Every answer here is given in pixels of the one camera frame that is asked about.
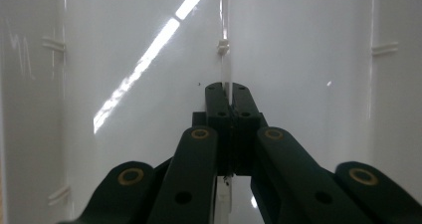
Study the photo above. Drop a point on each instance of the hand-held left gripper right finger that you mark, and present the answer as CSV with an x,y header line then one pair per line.
x,y
247,117

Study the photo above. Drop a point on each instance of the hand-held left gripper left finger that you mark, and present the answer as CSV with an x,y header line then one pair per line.
x,y
217,117

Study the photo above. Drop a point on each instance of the white divided tray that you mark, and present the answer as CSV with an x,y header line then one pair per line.
x,y
298,68

